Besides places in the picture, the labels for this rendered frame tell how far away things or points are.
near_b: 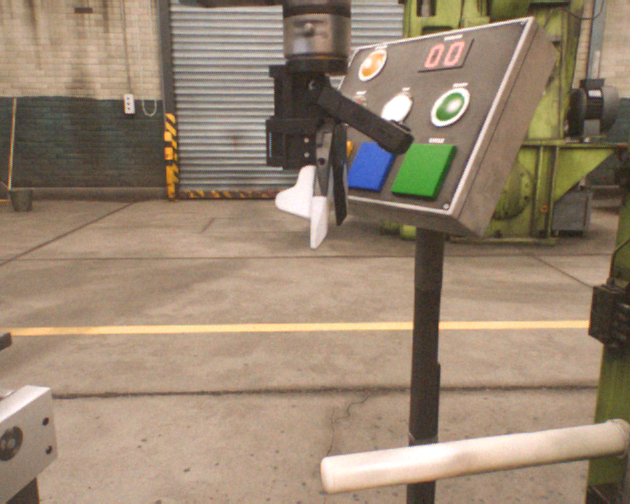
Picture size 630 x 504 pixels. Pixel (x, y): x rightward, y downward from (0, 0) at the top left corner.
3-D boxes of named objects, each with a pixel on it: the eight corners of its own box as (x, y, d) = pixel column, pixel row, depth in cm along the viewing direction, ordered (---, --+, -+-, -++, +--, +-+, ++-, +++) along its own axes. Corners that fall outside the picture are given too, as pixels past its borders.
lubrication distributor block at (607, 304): (613, 371, 76) (625, 276, 73) (582, 353, 82) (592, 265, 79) (634, 368, 77) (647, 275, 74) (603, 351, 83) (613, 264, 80)
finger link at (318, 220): (272, 247, 59) (285, 174, 62) (325, 250, 57) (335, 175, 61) (264, 235, 56) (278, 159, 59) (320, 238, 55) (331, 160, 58)
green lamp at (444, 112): (446, 123, 71) (448, 89, 70) (431, 124, 75) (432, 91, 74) (468, 123, 71) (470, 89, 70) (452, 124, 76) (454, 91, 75)
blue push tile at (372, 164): (376, 189, 76) (396, 142, 77) (342, 185, 82) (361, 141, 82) (384, 195, 77) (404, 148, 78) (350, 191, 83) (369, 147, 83)
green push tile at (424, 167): (431, 196, 68) (453, 143, 69) (389, 191, 74) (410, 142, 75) (439, 203, 69) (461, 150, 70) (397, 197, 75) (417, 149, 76)
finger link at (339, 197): (309, 208, 75) (298, 155, 68) (351, 209, 73) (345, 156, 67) (304, 224, 73) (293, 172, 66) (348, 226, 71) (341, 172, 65)
